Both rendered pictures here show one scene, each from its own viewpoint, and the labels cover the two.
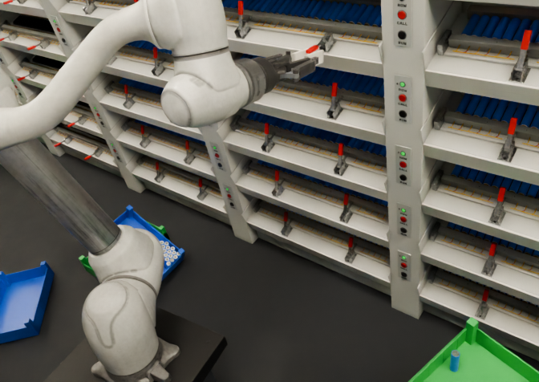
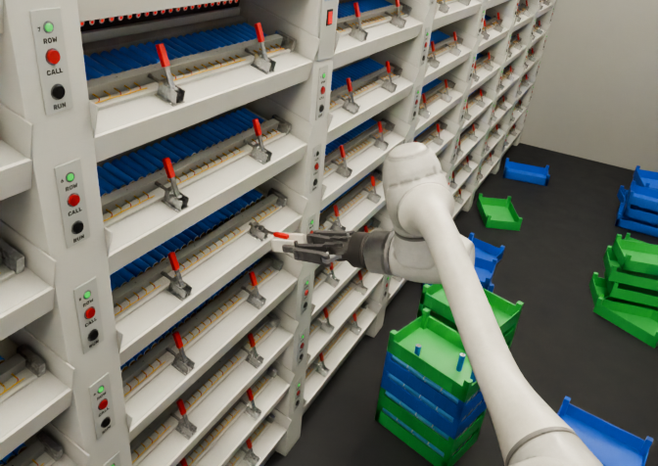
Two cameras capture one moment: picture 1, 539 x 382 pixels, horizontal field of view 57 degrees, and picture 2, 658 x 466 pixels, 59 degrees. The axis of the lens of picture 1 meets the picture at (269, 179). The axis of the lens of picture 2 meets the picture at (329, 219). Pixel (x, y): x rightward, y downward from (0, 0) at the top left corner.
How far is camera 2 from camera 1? 1.63 m
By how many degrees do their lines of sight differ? 86
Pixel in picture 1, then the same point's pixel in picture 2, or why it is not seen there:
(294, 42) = (233, 254)
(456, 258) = (314, 344)
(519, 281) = (337, 317)
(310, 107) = (235, 319)
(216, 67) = not seen: hidden behind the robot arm
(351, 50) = (273, 224)
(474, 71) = (331, 184)
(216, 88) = not seen: hidden behind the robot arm
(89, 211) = not seen: outside the picture
